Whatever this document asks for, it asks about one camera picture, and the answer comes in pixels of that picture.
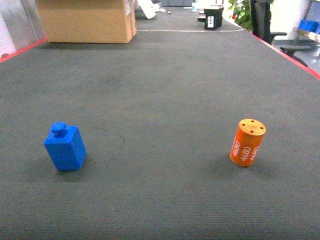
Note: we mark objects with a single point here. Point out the blue block part with knob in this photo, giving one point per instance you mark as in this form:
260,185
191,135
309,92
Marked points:
65,147

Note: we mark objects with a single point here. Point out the orange cylinder cap 4680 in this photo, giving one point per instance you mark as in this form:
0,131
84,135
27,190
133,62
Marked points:
247,141

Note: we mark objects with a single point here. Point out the white foam board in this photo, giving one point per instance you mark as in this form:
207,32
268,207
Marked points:
148,7

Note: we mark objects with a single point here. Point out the black bin with label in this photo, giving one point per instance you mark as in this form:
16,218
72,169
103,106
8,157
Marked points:
213,17

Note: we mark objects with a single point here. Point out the large cardboard box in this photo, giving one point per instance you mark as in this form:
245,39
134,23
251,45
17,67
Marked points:
88,21

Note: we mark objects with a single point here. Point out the green potted plant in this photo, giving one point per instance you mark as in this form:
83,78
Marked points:
241,13

